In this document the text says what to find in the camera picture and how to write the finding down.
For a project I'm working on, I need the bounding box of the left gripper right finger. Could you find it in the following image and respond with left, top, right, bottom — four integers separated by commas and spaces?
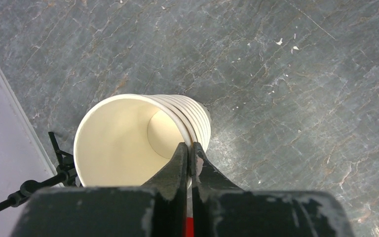
191, 142, 354, 237

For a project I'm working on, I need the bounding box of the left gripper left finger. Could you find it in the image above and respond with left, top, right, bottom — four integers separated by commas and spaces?
11, 143, 189, 237

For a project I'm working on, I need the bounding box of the white paper cup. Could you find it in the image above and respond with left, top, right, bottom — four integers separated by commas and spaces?
74, 94, 192, 187

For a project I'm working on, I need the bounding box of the stack of white paper cups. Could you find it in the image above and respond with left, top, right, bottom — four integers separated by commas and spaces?
148, 94, 212, 151

